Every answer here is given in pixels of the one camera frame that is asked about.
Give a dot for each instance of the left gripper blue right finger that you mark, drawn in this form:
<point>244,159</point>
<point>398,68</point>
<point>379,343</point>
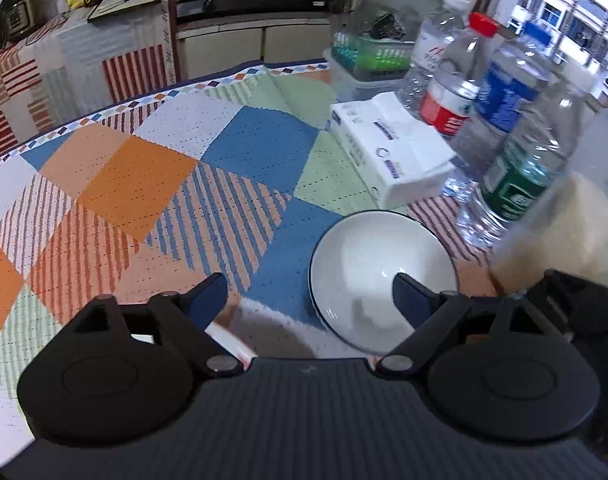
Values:
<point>413,300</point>

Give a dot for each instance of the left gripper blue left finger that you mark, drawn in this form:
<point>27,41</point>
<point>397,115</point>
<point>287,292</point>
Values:
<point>202,303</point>

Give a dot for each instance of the white bowl black rim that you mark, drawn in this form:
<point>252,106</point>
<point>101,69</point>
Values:
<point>351,274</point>

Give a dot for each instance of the colourful patchwork tablecloth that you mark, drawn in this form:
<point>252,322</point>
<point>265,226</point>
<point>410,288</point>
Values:
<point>235,174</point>

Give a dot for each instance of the white tissue pack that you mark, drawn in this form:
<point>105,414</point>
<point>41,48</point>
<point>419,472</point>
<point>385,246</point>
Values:
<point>399,158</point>

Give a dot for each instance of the green label water bottle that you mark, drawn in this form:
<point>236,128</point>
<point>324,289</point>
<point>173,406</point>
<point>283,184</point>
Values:
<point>535,154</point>

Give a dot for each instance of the clear jar of rice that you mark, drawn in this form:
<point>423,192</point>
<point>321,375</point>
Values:
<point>567,230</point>

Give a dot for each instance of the red label water bottle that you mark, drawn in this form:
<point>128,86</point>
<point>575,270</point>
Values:
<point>448,100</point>

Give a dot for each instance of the blue label water bottle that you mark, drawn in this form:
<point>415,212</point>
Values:
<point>517,72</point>

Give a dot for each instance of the clear basket with green items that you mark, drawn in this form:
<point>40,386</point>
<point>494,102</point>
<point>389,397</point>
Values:
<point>376,45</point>

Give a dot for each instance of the white label water bottle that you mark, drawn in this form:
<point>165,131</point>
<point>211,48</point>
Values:
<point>439,29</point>

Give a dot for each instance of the patchwork covered counter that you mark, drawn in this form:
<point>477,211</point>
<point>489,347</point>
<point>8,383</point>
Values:
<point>74,66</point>

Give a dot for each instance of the wooden cutting board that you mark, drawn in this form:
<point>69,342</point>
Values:
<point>110,7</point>

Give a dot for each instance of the dark pressure cooker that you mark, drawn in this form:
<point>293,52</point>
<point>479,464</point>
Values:
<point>20,18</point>

